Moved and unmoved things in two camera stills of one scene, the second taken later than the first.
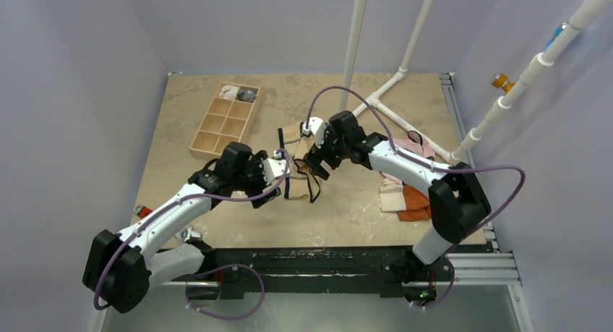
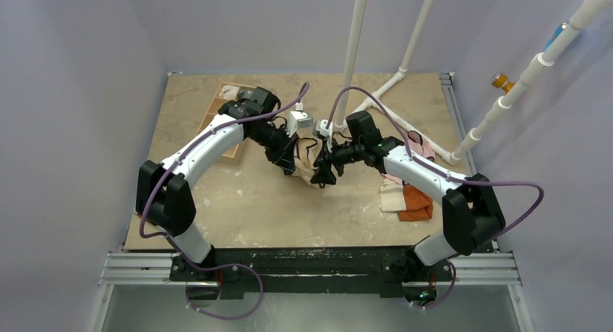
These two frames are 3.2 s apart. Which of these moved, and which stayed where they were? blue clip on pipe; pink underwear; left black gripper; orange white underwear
Moved: left black gripper
Stayed: orange white underwear; blue clip on pipe; pink underwear
